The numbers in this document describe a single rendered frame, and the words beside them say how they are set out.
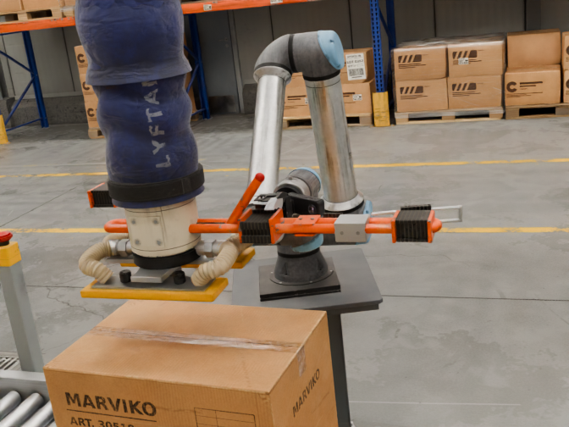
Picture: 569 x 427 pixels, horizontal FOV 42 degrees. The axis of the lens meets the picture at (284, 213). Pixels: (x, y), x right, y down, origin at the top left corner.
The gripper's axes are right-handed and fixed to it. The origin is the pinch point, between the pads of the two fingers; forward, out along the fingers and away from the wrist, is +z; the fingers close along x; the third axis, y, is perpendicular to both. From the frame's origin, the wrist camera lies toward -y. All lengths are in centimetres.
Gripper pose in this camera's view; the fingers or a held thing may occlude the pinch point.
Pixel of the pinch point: (272, 225)
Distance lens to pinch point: 171.0
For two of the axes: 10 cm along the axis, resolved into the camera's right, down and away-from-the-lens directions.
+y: -9.5, 0.1, 3.1
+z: -2.9, 3.2, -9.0
